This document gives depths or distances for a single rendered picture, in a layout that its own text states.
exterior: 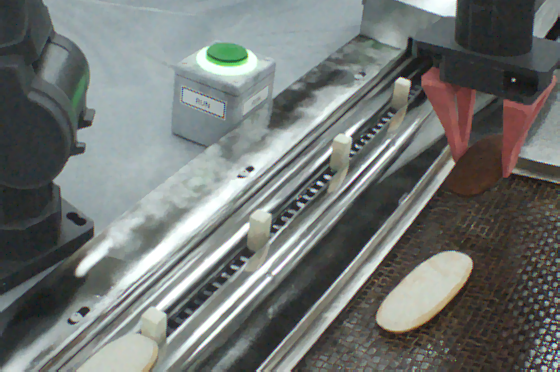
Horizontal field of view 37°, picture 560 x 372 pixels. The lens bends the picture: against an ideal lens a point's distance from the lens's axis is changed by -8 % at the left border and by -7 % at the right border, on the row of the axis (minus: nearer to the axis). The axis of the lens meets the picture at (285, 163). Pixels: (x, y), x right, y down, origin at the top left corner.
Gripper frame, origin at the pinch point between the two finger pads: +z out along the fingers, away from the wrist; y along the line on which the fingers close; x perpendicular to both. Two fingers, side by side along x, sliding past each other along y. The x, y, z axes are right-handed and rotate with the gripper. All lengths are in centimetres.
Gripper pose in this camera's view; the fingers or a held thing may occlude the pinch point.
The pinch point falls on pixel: (484, 157)
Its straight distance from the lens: 65.9
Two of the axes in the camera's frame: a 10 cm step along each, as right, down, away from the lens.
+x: -5.5, 4.0, -7.3
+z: 0.1, 8.8, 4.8
